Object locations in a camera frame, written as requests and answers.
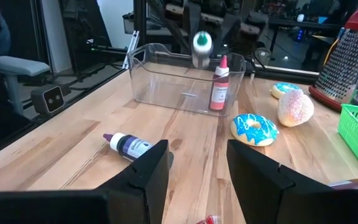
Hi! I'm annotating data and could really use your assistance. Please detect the small blue frosted donut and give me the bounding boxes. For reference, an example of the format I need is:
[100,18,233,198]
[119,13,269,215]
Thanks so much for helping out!
[270,82,303,100]

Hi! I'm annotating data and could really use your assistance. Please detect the red metal box grater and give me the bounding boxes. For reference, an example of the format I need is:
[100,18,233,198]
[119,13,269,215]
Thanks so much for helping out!
[308,0,358,112]

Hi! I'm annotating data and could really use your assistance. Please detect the orange food colouring bottle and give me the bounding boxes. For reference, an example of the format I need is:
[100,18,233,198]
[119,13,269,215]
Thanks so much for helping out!
[209,55,230,111]

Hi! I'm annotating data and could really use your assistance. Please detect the green food colouring bottle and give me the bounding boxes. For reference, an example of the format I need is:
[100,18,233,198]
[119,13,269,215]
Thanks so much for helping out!
[191,30,213,70]

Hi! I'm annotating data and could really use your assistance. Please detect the grey office chair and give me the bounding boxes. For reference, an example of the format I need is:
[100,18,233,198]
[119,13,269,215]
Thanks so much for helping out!
[0,55,51,119]

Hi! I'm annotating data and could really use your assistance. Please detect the red and silver candy bag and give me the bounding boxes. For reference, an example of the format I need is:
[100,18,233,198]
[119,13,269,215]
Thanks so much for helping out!
[196,215,222,224]

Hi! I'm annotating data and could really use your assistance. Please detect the large blue frosted donut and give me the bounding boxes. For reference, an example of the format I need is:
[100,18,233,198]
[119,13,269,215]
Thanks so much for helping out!
[231,113,280,147]

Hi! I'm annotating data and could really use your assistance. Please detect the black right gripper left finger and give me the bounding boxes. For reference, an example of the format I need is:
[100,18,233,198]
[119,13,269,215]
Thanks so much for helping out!
[0,139,170,224]

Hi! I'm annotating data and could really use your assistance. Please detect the clear plastic bin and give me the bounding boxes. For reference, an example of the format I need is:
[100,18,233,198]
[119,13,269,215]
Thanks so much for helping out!
[126,42,247,118]

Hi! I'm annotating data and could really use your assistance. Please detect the purple food colouring bottle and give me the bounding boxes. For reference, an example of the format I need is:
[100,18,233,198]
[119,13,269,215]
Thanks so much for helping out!
[103,133,155,162]

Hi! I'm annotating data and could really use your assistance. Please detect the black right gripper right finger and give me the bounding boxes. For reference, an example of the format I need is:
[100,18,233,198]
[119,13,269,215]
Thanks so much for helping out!
[227,139,358,224]

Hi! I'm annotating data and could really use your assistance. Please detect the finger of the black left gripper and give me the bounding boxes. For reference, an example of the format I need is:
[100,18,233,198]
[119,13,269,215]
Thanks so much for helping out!
[221,14,242,52]
[183,2,202,43]

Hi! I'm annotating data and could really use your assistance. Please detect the black table-level camera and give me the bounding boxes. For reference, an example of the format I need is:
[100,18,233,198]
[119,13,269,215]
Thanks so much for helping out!
[30,84,65,116]

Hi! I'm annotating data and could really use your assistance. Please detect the silver metal bracket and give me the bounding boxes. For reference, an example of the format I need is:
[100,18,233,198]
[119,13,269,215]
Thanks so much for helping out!
[122,30,140,70]

